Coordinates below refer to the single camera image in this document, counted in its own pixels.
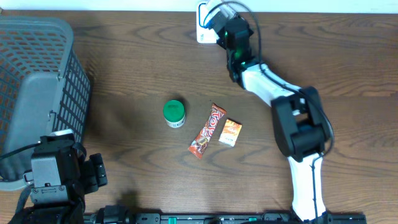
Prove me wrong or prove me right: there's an orange candy bar wrapper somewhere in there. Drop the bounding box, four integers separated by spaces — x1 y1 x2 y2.
188 103 226 159

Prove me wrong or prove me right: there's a small orange snack packet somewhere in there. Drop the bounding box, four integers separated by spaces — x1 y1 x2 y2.
219 119 242 147

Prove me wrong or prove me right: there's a green lid white jar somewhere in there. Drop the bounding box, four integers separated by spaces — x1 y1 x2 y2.
163 100 186 128

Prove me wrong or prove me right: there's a white green medicine box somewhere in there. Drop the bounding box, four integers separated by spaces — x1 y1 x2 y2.
201 0 237 32

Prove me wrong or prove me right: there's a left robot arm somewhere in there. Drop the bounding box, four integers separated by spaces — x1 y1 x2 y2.
10 133 136 224

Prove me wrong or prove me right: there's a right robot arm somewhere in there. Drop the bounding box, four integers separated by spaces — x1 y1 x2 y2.
205 12 332 223

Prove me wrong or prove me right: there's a white barcode scanner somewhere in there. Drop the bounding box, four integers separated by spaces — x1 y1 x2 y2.
196 1 218 44

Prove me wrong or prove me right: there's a grey plastic mesh basket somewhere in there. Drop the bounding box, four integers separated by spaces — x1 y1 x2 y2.
1 16 91 191

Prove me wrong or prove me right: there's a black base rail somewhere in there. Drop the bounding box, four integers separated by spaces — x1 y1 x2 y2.
84 212 367 224

